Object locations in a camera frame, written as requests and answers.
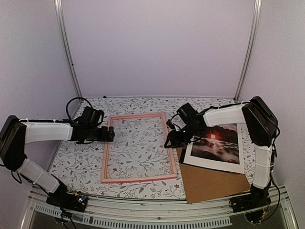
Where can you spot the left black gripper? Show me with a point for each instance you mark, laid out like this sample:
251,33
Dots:
104,137

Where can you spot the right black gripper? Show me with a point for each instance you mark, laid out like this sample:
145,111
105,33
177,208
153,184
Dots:
174,140

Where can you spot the white photo mat board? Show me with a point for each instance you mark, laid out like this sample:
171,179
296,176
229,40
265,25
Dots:
214,167

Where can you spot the pink wooden picture frame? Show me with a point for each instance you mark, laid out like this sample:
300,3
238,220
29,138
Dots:
137,153

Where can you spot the landscape sunset photo print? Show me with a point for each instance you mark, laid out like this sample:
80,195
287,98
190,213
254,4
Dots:
219,143

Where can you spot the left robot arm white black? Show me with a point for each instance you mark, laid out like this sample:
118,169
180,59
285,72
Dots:
16,133

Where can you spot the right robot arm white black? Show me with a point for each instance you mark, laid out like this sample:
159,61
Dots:
261,123

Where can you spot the floral patterned table mat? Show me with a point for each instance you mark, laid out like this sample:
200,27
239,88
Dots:
80,166

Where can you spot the brown cardboard backing board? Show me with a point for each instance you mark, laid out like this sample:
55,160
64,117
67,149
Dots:
202,184

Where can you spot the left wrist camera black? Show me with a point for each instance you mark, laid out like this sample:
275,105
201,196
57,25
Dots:
92,117

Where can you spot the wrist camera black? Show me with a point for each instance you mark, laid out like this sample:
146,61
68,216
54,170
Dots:
92,117
187,113

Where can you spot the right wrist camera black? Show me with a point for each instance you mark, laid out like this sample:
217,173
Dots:
187,113

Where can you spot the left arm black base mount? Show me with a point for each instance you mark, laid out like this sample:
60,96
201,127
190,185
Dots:
76,201

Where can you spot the aluminium front rail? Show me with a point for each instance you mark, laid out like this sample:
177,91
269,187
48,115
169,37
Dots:
119,213

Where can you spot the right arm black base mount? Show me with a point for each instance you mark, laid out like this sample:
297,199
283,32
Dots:
257,198

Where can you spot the left aluminium corner post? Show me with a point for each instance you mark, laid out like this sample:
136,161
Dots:
66,46

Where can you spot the aluminium corner post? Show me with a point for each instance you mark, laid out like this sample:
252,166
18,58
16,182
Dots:
249,49
66,46

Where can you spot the right aluminium corner post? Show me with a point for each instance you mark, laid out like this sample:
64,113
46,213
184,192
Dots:
249,49

